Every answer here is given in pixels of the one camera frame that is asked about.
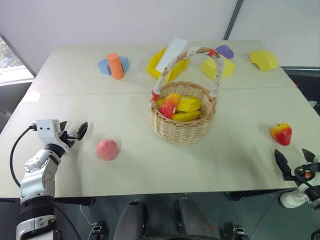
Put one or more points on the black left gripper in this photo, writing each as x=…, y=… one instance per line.
x=68, y=141

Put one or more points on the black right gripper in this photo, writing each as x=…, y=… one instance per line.
x=303, y=172

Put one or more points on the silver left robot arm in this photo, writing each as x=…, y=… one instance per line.
x=37, y=180

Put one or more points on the red yellow toy mango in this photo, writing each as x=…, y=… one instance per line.
x=282, y=134
x=169, y=106

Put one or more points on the pink toy peach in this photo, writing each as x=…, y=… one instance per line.
x=107, y=149

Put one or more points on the blue foam block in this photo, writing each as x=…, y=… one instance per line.
x=102, y=65

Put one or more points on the orange foam cylinder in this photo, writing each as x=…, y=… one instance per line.
x=115, y=66

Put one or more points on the large yellow foam arch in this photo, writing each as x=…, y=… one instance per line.
x=153, y=67

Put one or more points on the small yellow foam arch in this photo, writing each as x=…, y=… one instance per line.
x=265, y=60

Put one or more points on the dark rounded shape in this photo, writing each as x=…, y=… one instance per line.
x=130, y=222
x=195, y=220

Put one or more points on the yellow toy banana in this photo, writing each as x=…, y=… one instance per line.
x=188, y=103
x=186, y=116

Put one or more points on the white flat board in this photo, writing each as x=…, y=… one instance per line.
x=172, y=51

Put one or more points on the yellow foam triangle block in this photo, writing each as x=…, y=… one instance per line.
x=210, y=68

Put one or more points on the purple foam block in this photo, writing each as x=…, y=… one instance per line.
x=225, y=51

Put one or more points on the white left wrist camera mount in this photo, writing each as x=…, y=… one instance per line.
x=48, y=132

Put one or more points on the window with grey frame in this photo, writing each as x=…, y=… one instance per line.
x=11, y=62

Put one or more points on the dark grey wall post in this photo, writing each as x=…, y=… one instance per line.
x=233, y=18

